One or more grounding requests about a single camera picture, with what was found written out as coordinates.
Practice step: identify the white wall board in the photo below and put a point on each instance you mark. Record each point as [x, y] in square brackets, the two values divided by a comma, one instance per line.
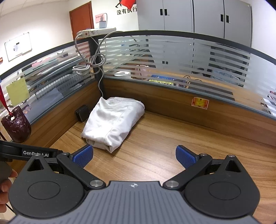
[18, 46]

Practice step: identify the grey metal cabinet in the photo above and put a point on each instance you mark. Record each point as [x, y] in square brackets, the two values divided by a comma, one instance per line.
[179, 17]

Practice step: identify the white shirt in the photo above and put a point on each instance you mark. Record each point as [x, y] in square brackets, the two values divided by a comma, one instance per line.
[112, 122]

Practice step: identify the pink paper notice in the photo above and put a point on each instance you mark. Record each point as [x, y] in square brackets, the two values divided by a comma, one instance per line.
[97, 18]

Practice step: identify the orange sticker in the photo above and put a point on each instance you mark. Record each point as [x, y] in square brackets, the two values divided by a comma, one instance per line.
[200, 103]

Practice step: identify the red wall poster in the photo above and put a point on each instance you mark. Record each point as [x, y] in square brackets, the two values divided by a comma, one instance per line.
[127, 3]

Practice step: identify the black power adapter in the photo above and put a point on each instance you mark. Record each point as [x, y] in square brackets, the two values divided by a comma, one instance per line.
[83, 113]

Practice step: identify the colourful photo cards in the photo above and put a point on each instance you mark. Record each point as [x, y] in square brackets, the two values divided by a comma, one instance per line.
[270, 103]

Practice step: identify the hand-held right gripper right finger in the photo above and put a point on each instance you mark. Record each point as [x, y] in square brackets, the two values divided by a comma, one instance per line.
[185, 156]

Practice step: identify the dark red hanging pouch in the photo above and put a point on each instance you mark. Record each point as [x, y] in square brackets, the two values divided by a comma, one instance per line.
[17, 127]

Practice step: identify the striped glass desk partition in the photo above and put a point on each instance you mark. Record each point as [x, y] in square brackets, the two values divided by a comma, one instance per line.
[54, 107]
[163, 101]

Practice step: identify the person's left hand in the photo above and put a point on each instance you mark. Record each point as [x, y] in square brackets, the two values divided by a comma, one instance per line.
[5, 191]

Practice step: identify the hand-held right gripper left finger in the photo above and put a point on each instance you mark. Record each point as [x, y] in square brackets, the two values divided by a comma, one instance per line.
[83, 156]

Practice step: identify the yellow sticky note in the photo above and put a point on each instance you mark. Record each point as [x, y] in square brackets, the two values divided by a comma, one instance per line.
[18, 91]

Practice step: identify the brown wooden door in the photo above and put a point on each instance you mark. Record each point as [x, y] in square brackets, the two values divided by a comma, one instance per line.
[80, 19]

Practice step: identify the white plug-in charger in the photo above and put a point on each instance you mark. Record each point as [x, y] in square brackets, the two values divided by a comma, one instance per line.
[103, 24]

